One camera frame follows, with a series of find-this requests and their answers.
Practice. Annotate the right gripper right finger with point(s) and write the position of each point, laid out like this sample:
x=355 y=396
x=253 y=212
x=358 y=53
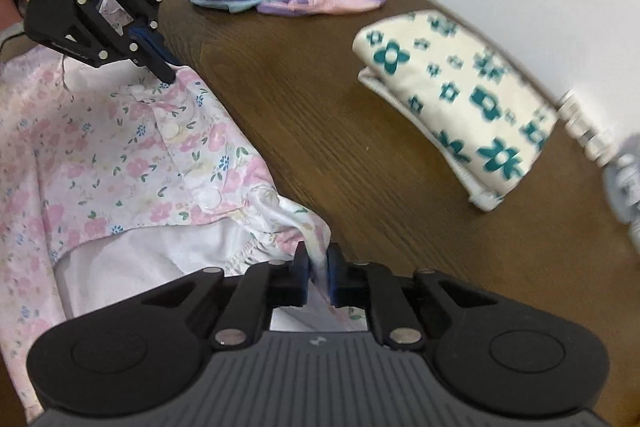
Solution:
x=375 y=290

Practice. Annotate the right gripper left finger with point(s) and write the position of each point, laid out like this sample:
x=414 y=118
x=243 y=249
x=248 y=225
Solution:
x=251 y=298

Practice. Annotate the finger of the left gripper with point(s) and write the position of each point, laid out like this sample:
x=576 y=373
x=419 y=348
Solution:
x=162 y=69
x=143 y=36

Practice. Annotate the pink floral baby garment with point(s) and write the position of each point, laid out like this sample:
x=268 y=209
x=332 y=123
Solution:
x=113 y=182

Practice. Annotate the folded green floral cloth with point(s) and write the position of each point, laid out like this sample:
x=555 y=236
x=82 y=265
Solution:
x=487 y=121

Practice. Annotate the white astronaut figurine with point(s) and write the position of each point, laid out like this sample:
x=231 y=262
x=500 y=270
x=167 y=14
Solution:
x=621 y=188

